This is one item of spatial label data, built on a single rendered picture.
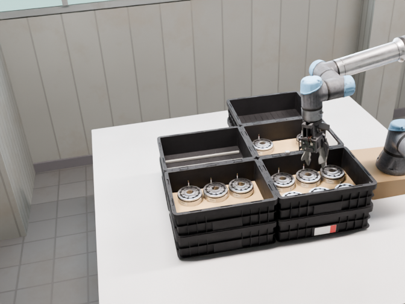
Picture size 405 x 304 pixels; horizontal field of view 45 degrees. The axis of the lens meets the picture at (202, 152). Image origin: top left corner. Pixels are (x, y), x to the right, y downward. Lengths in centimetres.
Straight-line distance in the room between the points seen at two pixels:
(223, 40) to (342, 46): 96
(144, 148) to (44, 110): 127
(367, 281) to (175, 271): 71
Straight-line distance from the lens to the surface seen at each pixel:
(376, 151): 246
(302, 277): 189
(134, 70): 363
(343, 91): 181
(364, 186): 198
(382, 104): 421
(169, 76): 368
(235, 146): 237
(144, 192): 232
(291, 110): 271
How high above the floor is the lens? 205
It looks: 31 degrees down
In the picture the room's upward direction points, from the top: 3 degrees counter-clockwise
